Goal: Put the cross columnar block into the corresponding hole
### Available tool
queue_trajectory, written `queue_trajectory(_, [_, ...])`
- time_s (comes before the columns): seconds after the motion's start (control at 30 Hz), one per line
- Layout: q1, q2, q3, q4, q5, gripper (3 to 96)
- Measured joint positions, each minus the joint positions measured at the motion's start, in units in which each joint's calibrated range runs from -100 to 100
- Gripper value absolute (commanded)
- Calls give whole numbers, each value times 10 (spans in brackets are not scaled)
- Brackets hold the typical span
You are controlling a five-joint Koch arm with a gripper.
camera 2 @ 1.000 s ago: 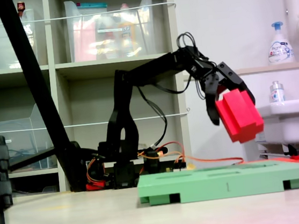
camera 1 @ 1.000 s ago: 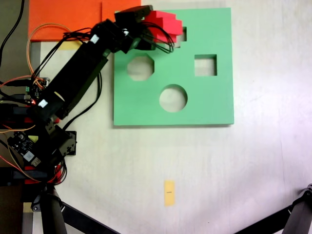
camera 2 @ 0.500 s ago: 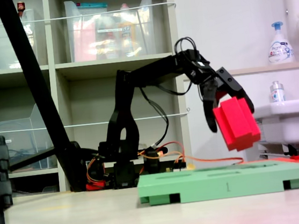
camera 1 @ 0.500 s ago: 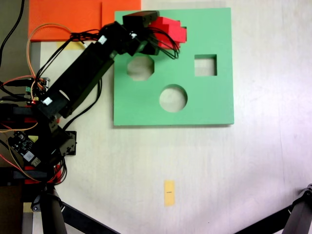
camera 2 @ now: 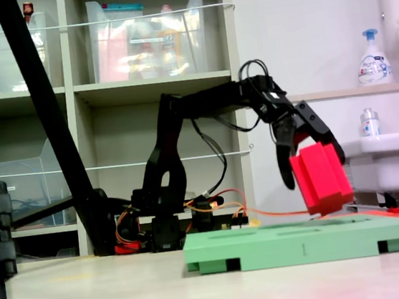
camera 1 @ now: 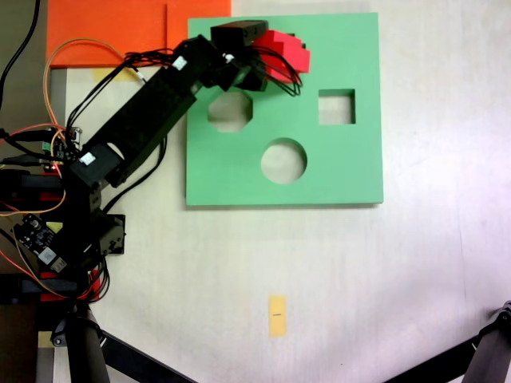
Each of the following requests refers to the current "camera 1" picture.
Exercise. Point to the yellow tape marker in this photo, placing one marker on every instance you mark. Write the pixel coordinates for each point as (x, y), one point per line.
(277, 325)

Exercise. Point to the black red table clamp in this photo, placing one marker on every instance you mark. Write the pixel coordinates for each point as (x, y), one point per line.
(36, 181)
(48, 285)

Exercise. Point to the black tripod leg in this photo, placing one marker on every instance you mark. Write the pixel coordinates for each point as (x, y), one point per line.
(495, 351)
(85, 359)

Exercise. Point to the black circuit board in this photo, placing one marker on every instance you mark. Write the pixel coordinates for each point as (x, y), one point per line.
(36, 235)

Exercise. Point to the green circuit board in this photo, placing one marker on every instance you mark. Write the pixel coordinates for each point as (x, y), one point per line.
(60, 147)

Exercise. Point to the textured orange flat plate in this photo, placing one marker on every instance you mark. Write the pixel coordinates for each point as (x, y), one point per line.
(100, 24)

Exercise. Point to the long yellow tape strip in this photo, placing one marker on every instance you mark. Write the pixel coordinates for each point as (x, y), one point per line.
(104, 75)

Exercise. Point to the red cross columnar block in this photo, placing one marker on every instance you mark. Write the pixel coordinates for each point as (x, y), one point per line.
(291, 56)

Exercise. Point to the green shape hole board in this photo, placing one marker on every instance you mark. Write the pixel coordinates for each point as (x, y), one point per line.
(351, 171)

